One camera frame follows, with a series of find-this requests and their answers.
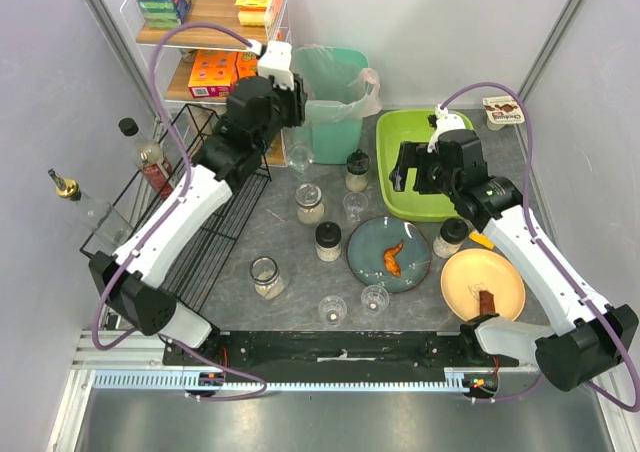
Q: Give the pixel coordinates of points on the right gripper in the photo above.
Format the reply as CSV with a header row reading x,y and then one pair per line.
x,y
417,167

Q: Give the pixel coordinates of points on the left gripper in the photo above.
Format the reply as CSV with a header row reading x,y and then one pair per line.
x,y
295,102

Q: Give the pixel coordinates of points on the spice jar with black grinder lid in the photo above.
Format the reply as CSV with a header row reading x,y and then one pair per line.
x,y
357,169

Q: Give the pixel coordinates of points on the sauce bottle with black cap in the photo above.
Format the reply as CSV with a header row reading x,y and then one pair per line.
x,y
149,158

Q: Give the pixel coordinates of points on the glass bottle with gold pourer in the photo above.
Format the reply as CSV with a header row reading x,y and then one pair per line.
x,y
99,216
299,156

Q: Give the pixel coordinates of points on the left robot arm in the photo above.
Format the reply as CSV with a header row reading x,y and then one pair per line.
x,y
129,280

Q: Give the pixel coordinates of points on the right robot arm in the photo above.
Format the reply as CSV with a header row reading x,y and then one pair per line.
x,y
586,335

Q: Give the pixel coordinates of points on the clear plastic bin liner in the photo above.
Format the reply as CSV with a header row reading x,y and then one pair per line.
x,y
339,82

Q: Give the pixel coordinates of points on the teal trash bin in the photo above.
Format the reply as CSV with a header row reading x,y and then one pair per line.
x,y
331,143

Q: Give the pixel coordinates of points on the pudding cup with foil lid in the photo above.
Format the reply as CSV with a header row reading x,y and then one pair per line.
x,y
502,111

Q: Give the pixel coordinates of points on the orange pink box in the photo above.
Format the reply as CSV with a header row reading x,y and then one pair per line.
x,y
213,74

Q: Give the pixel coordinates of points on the yellow snack packet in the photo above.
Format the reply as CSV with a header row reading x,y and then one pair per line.
x,y
481,239

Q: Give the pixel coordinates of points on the open glass jar with powder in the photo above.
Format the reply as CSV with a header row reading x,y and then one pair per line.
x,y
267,278
309,202

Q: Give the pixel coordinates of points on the yellow sponge pack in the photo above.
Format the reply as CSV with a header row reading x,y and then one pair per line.
x,y
258,13

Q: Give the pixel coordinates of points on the yellow plate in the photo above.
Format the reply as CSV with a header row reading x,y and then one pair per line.
x,y
471,271

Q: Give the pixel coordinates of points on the orange chicken wing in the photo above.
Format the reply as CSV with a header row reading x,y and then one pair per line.
x,y
390,261

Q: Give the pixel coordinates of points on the blue ceramic plate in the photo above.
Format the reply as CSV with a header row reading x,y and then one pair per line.
x,y
364,253

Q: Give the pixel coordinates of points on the brown meat piece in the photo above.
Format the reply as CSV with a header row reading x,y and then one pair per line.
x,y
486,303

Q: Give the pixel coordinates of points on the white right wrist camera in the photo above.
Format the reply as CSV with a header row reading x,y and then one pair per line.
x,y
442,120

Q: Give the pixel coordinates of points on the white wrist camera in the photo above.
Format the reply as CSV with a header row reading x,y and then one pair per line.
x,y
274,61
442,120

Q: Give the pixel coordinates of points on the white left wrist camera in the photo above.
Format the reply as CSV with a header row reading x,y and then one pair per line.
x,y
274,61

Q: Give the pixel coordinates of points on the white wire shelf rack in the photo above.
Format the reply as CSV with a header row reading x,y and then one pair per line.
x,y
173,69

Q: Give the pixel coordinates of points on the black wire dish rack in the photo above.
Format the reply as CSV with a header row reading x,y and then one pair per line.
x,y
192,276

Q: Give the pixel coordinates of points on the white toothed cable rail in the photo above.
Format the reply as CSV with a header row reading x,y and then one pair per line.
x,y
206,380

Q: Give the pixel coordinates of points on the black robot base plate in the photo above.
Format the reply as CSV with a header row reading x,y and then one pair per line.
x,y
342,355

